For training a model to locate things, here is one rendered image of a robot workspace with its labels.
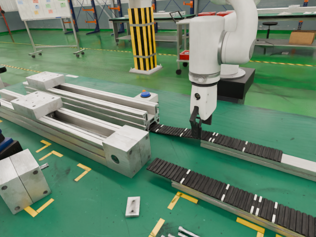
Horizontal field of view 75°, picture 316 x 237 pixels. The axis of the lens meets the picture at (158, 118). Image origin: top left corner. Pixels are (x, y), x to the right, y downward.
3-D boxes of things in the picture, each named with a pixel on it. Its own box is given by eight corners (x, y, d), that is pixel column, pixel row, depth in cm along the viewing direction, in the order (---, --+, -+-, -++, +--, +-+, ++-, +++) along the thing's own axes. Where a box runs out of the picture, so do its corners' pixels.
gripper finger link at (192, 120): (192, 112, 54) (193, 129, 58) (203, 98, 59) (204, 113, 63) (188, 111, 55) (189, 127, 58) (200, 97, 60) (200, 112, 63)
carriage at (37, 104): (66, 113, 82) (60, 97, 78) (39, 126, 74) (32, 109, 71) (43, 105, 90) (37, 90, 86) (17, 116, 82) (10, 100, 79)
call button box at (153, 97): (159, 106, 94) (158, 93, 91) (146, 115, 88) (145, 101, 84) (145, 102, 98) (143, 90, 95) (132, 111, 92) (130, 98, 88)
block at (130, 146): (155, 153, 66) (153, 127, 61) (131, 178, 57) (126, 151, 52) (133, 145, 70) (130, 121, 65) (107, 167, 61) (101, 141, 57)
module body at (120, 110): (160, 122, 82) (158, 103, 78) (145, 135, 75) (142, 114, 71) (44, 90, 122) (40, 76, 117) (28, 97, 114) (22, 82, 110)
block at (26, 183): (60, 187, 56) (49, 161, 51) (13, 215, 49) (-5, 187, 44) (48, 169, 62) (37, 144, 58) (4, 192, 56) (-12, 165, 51)
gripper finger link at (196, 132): (198, 123, 57) (197, 143, 60) (202, 118, 59) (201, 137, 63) (187, 121, 59) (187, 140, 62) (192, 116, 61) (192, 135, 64)
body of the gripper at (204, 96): (210, 85, 52) (208, 123, 58) (223, 73, 59) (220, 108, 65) (184, 81, 56) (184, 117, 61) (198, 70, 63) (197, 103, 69)
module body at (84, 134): (129, 148, 68) (125, 127, 64) (107, 167, 61) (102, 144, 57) (11, 104, 108) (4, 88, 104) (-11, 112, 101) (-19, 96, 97)
